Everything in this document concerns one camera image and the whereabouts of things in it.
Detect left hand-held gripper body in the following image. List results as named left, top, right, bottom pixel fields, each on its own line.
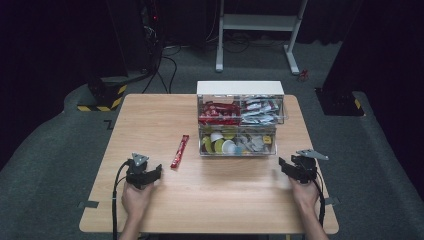
left=125, top=152, right=151, bottom=191

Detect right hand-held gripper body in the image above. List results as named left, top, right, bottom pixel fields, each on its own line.
left=290, top=148, right=330, bottom=185

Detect single red stick sachet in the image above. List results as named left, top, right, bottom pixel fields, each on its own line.
left=170, top=134, right=191, bottom=170

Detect clear two-compartment drawer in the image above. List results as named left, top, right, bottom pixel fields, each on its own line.
left=197, top=94, right=290, bottom=127

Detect pile of red stick packets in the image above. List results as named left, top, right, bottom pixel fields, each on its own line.
left=198, top=101, right=242, bottom=126

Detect white-topped clear drawer organizer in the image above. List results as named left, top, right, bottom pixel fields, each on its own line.
left=196, top=80, right=290, bottom=158

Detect person's right hand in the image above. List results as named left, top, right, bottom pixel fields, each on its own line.
left=287, top=176, right=321, bottom=214

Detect person's left hand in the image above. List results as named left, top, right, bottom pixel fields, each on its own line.
left=120, top=179, right=156, bottom=224

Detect pile of grey sachets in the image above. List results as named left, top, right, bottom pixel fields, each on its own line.
left=235, top=133, right=265, bottom=155

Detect clear drawer with capsules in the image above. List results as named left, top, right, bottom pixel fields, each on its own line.
left=198, top=124, right=278, bottom=157

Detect pile of silver stick packets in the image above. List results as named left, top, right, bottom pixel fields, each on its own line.
left=240, top=98, right=282, bottom=126

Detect black yellow striped stand base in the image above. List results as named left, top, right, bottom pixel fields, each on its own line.
left=76, top=75, right=129, bottom=113

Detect dark equipment rack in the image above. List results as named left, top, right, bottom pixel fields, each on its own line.
left=139, top=0, right=165, bottom=75

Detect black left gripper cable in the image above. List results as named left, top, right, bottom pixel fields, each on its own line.
left=111, top=159, right=134, bottom=240

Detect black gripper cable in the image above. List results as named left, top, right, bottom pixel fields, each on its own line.
left=111, top=159, right=134, bottom=240
left=309, top=166, right=326, bottom=228

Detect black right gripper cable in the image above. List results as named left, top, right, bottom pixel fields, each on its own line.
left=309, top=166, right=326, bottom=228

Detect black floor cables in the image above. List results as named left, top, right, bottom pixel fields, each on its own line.
left=141, top=42, right=183, bottom=95

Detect white metal stand frame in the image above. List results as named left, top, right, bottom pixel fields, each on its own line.
left=215, top=0, right=309, bottom=76

